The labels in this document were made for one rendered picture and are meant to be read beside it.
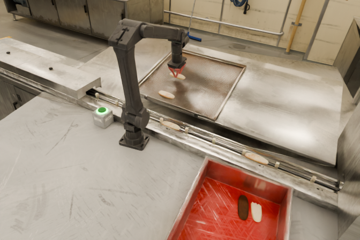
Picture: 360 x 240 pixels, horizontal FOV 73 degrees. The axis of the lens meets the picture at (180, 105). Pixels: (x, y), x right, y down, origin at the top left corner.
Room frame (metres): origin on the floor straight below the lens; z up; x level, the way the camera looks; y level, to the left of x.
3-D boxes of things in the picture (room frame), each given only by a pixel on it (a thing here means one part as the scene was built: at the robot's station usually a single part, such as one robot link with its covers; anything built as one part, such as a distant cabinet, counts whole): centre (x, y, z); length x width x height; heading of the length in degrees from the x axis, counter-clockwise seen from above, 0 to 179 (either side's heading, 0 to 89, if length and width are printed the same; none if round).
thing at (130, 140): (0.82, 0.20, 0.86); 0.12 x 0.09 x 0.08; 75
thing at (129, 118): (0.84, 0.20, 0.94); 0.09 x 0.05 x 0.10; 157
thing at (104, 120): (0.94, 0.37, 0.84); 0.08 x 0.08 x 0.11; 64
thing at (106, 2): (4.77, 1.91, 0.51); 3.00 x 1.26 x 1.03; 64
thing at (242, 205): (0.52, -0.25, 0.83); 0.10 x 0.04 x 0.01; 170
